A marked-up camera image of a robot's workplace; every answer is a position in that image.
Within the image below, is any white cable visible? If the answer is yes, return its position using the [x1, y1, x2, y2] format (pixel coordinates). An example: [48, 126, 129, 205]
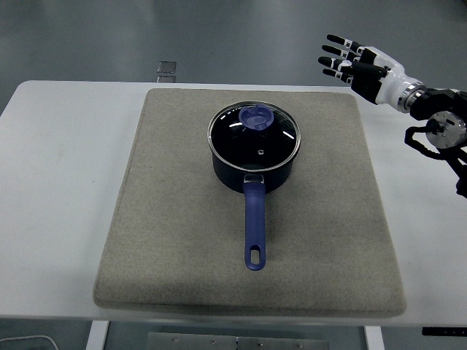
[0, 334, 59, 350]

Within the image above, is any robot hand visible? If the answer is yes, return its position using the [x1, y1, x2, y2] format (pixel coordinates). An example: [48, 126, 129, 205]
[317, 34, 420, 107]

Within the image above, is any beige fabric mat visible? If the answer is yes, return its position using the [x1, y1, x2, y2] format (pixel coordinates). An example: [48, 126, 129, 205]
[92, 87, 408, 317]

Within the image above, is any black table control panel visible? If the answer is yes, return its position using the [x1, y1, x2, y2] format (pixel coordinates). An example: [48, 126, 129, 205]
[422, 327, 467, 337]

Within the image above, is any glass lid with blue knob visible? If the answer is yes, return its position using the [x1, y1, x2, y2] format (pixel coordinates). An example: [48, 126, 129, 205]
[207, 102, 303, 171]

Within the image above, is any grey metal plate with screws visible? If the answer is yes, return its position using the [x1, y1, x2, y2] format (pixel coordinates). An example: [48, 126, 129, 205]
[145, 331, 331, 350]

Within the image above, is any white table leg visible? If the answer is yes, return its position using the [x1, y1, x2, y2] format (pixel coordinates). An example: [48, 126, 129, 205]
[85, 319, 110, 350]
[363, 325, 386, 350]

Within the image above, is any black saucepan with blue handle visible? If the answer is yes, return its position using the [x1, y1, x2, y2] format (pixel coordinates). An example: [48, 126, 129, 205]
[209, 141, 301, 271]

